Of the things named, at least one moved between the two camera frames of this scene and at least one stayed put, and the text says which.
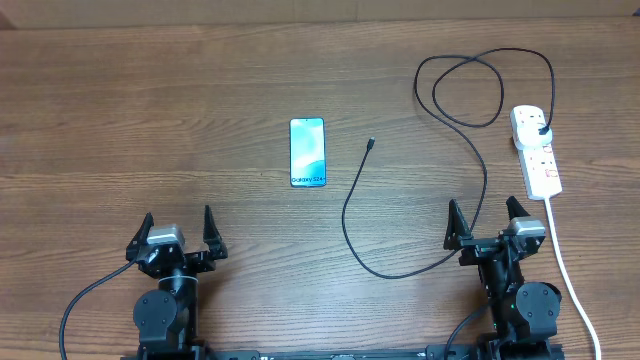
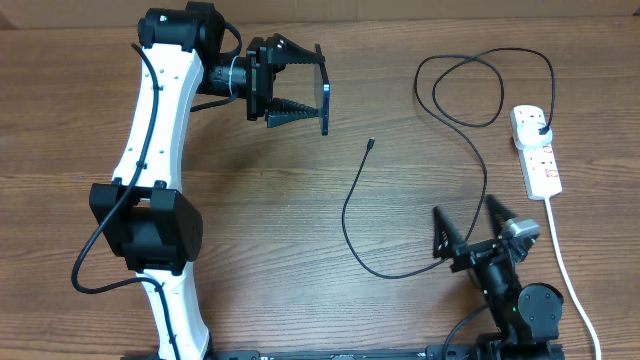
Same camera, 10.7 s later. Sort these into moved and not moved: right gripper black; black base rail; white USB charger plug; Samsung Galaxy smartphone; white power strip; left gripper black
Moved: right gripper black; left gripper black; Samsung Galaxy smartphone
Not moved: black base rail; white power strip; white USB charger plug
